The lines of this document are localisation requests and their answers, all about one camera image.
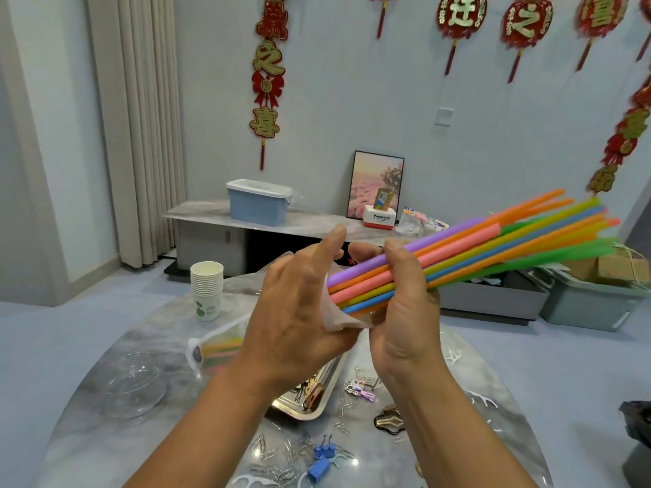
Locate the metal tray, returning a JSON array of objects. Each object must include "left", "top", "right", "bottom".
[{"left": 269, "top": 350, "right": 347, "bottom": 421}]

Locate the beige curtain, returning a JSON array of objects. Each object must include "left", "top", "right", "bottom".
[{"left": 86, "top": 0, "right": 187, "bottom": 270}]

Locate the trash bin with black bag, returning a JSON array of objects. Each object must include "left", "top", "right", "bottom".
[{"left": 620, "top": 399, "right": 651, "bottom": 488}]

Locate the clear printed plastic bag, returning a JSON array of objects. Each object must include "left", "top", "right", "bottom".
[{"left": 186, "top": 289, "right": 388, "bottom": 377}]

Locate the red gold string wall hanging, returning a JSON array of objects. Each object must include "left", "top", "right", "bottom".
[{"left": 588, "top": 81, "right": 651, "bottom": 194}]

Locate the person's right forearm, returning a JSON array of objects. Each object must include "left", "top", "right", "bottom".
[{"left": 391, "top": 361, "right": 540, "bottom": 488}]

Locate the pile of colourful straws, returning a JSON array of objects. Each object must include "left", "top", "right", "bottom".
[{"left": 193, "top": 188, "right": 622, "bottom": 372}]

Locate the grey cabinet with marble top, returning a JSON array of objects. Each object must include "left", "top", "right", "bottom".
[{"left": 165, "top": 201, "right": 555, "bottom": 323}]

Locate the clear round plastic bowl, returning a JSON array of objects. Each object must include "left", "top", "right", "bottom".
[{"left": 96, "top": 350, "right": 169, "bottom": 421}]

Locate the cardboard box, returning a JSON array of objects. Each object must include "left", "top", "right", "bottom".
[{"left": 570, "top": 243, "right": 651, "bottom": 285}]

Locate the clear bag of snacks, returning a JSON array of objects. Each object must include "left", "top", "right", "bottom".
[{"left": 399, "top": 208, "right": 433, "bottom": 238}]

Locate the blue storage box white lid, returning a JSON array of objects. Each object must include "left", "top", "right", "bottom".
[{"left": 226, "top": 178, "right": 294, "bottom": 226}]

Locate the person's left hand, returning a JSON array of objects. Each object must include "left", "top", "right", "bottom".
[{"left": 234, "top": 223, "right": 362, "bottom": 397}]

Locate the group of white paper cups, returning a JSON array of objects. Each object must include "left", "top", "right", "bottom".
[{"left": 190, "top": 261, "right": 225, "bottom": 323}]

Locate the white and red small box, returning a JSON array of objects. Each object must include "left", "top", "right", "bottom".
[{"left": 363, "top": 206, "right": 398, "bottom": 230}]

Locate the person's right hand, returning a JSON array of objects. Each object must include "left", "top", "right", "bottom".
[{"left": 368, "top": 239, "right": 446, "bottom": 387}]

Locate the pile of floss picks and clips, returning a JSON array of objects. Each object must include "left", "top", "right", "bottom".
[{"left": 229, "top": 371, "right": 408, "bottom": 488}]

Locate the framed pink picture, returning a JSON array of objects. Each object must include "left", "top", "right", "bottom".
[{"left": 347, "top": 150, "right": 405, "bottom": 222}]

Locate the grey green storage bin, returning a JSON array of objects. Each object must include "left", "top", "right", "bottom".
[{"left": 539, "top": 264, "right": 651, "bottom": 331}]

